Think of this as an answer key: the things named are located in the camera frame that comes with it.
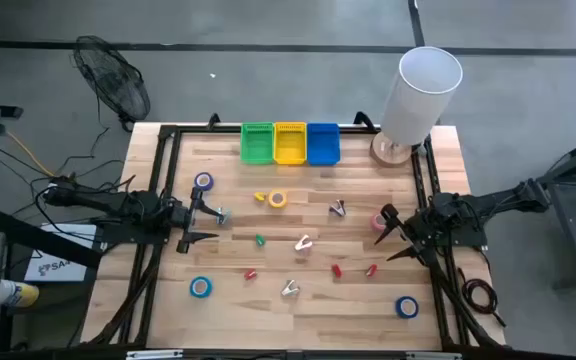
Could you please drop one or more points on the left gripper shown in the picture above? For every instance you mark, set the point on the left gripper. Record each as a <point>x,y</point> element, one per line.
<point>183,217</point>

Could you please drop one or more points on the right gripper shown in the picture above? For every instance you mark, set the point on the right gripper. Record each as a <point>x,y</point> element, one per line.
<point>415,229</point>

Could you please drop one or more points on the teal staple remover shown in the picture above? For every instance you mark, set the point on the teal staple remover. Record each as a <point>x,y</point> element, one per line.
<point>224,216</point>

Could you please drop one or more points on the pink tape roll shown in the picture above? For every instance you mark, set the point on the pink tape roll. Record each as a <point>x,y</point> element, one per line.
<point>375,224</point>

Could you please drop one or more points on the red mini stapler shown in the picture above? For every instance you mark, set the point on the red mini stapler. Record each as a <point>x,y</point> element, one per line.
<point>250,274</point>
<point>336,271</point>
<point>371,270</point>

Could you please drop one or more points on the dark blue tape roll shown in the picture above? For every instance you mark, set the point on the dark blue tape roll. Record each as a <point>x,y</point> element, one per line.
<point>196,181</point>

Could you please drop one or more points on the green mini stapler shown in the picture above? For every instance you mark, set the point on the green mini stapler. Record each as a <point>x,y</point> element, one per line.
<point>260,240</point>

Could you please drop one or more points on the yellow mini stapler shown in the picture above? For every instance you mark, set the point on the yellow mini stapler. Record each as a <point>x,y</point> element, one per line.
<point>260,196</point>

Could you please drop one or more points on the light blue tape roll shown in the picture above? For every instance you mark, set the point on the light blue tape roll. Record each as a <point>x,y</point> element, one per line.
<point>192,287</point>

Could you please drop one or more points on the royal blue tape roll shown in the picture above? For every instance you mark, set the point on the royal blue tape roll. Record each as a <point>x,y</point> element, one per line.
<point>398,308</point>

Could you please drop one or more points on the yellow tape roll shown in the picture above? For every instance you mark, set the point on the yellow tape roll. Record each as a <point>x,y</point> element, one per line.
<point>270,199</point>

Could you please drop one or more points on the silver binder clip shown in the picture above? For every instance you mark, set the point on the silver binder clip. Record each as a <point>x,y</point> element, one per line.
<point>302,244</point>

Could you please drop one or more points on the grey staple remover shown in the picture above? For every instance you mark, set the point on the grey staple remover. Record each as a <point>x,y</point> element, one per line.
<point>289,289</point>

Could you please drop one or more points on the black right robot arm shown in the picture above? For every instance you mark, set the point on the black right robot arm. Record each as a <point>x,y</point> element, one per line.
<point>493,200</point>

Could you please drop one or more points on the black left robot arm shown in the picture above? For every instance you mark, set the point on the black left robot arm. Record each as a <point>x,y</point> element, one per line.
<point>118,202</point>

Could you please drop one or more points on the green plastic basket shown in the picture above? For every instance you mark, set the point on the green plastic basket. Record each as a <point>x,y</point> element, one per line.
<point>257,145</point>

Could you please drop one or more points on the yellow plastic basket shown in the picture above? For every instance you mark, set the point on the yellow plastic basket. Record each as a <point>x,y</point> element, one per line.
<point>290,145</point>

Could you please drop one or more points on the blue plastic basket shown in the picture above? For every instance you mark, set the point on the blue plastic basket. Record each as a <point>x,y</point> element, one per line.
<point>323,145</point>

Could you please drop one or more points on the white shade table lamp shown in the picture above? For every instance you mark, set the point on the white shade table lamp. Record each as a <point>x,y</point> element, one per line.
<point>418,100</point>

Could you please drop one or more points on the white printed box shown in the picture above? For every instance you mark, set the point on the white printed box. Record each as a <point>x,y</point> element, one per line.
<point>63,265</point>

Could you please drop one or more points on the black diagonal beam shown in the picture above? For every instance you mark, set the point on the black diagonal beam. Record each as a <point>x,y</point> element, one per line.
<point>43,239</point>

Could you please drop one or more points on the black floor fan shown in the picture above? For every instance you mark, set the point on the black floor fan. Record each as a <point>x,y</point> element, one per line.
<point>113,80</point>

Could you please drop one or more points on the dark grey metal cart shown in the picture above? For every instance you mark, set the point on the dark grey metal cart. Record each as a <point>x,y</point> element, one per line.
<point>573,215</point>

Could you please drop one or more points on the yellow and white spray can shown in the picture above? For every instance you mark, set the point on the yellow and white spray can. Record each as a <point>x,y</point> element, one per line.
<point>18,294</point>

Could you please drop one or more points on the black aluminium table frame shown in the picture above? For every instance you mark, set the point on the black aluminium table frame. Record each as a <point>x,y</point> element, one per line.
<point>146,310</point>

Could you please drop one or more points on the silver metal bracket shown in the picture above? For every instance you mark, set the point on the silver metal bracket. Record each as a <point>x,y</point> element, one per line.
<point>155,355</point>
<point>433,356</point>

